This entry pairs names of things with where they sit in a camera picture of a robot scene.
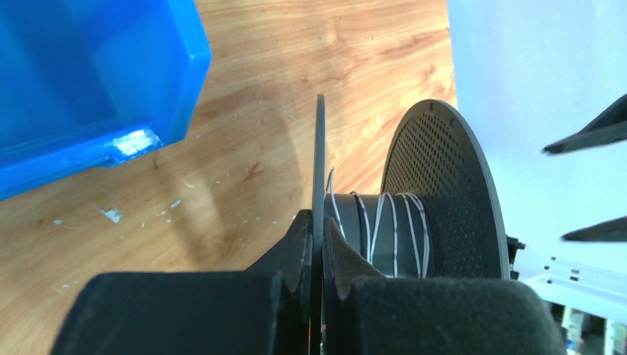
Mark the dark grey cable spool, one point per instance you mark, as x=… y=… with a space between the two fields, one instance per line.
x=435 y=215

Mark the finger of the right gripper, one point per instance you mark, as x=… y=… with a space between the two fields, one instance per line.
x=611 y=231
x=607 y=128

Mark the aluminium frame rail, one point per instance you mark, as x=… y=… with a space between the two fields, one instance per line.
x=597 y=291

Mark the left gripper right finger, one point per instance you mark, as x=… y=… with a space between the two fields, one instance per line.
x=368 y=313

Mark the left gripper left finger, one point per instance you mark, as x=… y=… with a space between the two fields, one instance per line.
x=260 y=310

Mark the blue plastic bin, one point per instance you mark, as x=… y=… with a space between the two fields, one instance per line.
x=88 y=84

